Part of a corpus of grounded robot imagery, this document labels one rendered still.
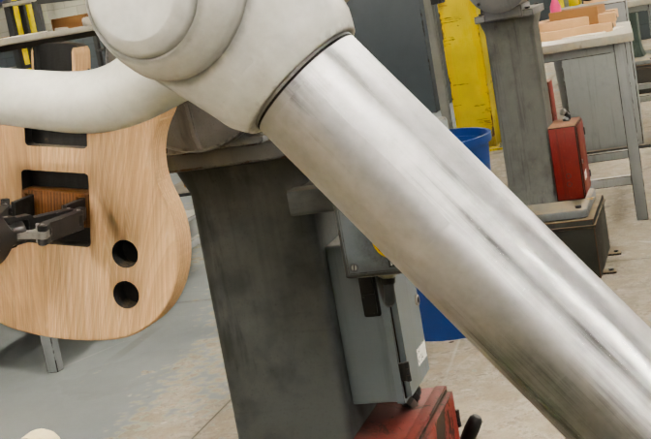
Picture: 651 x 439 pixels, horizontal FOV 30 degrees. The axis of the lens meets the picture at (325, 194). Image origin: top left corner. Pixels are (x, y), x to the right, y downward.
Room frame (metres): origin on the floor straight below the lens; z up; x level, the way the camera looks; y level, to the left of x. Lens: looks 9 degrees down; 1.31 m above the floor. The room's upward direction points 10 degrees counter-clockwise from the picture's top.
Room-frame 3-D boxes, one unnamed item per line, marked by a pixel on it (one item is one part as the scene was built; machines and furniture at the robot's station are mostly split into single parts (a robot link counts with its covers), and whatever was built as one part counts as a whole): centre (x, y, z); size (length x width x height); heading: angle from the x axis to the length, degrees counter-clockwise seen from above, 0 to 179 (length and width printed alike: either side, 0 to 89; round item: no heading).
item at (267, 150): (1.98, 0.09, 1.11); 0.36 x 0.24 x 0.04; 161
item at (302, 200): (1.78, -0.04, 1.02); 0.19 x 0.04 x 0.04; 71
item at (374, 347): (1.93, -0.06, 0.93); 0.15 x 0.10 x 0.55; 161
